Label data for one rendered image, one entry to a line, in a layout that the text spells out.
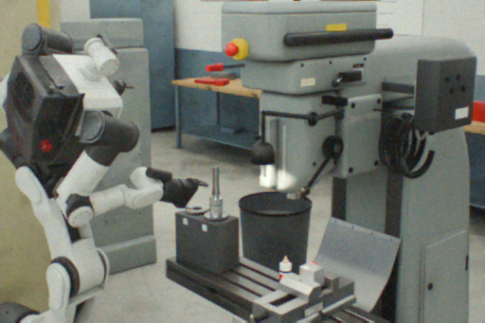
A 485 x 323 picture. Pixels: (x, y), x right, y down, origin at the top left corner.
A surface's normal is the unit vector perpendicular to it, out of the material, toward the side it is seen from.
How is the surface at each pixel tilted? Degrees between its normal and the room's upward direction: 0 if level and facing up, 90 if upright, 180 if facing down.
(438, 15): 90
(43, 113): 124
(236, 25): 90
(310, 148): 90
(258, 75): 90
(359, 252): 63
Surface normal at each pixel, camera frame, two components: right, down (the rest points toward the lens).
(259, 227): -0.49, 0.25
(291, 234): 0.37, 0.26
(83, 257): 0.70, -0.38
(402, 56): 0.66, 0.16
